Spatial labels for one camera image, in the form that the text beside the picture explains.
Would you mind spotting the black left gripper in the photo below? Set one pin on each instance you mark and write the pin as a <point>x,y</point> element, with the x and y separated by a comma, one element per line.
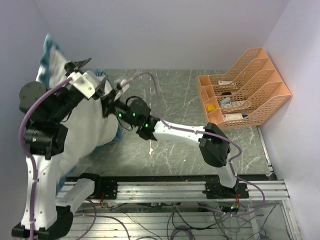
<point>71,67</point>

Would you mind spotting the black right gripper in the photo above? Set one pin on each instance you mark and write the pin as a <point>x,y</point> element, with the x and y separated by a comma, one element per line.
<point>108,102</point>

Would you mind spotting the blue houndstooth bear pillowcase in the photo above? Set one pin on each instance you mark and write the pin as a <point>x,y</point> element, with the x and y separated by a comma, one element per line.
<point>50,55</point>

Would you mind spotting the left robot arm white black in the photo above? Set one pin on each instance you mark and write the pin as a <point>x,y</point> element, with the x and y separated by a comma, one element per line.
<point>42,136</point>

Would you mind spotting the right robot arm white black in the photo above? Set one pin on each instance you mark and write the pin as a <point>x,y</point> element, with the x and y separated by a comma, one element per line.
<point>211,141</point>

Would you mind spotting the yellow object in organizer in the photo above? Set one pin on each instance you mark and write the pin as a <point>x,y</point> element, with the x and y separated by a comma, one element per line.
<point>210,108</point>

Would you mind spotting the white box in back slot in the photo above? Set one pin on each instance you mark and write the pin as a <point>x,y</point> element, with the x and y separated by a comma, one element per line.
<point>224,82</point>

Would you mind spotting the light blue stapler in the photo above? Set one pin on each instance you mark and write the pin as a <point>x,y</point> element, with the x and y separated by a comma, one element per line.
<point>225,101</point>

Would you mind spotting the white red box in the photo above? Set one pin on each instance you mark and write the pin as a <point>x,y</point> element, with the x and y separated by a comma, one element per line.
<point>232,117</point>

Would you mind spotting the orange plastic file organizer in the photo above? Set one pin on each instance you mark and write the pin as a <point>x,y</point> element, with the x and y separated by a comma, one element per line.
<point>257,91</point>

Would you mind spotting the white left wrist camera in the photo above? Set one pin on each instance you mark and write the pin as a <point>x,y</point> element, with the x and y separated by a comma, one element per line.
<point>86,83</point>

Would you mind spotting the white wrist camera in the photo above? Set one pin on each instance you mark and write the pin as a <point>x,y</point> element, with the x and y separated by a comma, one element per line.
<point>121,86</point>
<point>86,83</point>

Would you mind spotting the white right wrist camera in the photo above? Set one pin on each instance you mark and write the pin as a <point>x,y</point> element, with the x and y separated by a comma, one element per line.
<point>121,86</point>

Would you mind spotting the aluminium rail frame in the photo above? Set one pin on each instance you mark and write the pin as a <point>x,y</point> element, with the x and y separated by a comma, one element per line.
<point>167,192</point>

